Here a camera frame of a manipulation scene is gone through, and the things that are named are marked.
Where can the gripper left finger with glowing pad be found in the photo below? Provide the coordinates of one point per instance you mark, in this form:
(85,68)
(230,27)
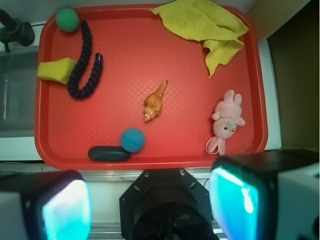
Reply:
(53,205)

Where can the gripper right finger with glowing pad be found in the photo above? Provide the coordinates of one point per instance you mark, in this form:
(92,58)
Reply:
(272,195)

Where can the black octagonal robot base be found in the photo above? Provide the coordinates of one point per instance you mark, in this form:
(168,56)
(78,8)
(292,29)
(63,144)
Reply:
(166,204)

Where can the pink plush bunny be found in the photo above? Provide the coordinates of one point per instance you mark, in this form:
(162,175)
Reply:
(227,117)

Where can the black oval stone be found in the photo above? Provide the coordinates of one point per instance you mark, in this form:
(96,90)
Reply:
(108,154)

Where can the blue rubber ball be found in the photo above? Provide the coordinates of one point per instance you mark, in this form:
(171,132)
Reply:
(132,140)

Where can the red plastic tray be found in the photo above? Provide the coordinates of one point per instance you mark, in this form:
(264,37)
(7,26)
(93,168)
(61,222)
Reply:
(139,53)

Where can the yellow sponge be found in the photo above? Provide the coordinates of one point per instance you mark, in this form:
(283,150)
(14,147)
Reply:
(58,70)

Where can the grey sink basin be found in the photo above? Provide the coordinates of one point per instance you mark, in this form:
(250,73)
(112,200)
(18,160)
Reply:
(18,76)

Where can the brown spiral seashell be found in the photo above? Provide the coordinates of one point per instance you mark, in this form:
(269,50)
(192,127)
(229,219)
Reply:
(153,104)

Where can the green rubber ball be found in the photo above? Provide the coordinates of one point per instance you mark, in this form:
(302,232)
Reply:
(67,20)

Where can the yellow-green cloth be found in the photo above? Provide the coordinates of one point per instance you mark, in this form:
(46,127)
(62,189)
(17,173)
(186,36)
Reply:
(206,22)

